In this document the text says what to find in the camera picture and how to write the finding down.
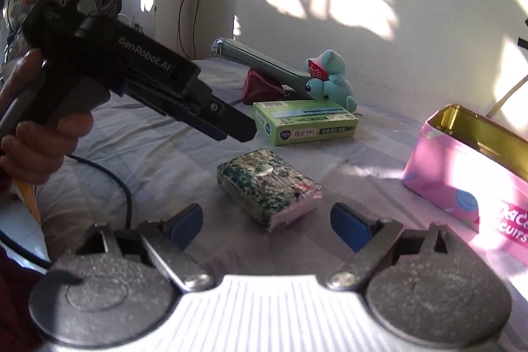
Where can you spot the person's left hand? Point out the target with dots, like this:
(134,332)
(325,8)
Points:
(34,152)

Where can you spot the dark red pouch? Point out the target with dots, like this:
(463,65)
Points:
(259,87)

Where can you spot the green patterned tissue pack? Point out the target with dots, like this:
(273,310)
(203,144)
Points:
(270,190)

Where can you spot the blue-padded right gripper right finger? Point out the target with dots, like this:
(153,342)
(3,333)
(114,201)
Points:
(372,243)

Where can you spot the pink gold biscuit tin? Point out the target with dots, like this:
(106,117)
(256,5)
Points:
(475,170)

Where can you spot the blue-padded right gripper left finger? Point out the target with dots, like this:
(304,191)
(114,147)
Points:
(165,243)

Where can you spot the green zip pencil pouch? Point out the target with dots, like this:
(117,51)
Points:
(235,51)

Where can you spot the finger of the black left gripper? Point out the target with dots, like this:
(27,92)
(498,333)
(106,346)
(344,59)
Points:
(222,121)

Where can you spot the green toothpaste box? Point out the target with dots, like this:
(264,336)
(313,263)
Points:
(303,121)

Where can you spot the teal plush mouse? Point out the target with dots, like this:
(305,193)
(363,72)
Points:
(327,80)

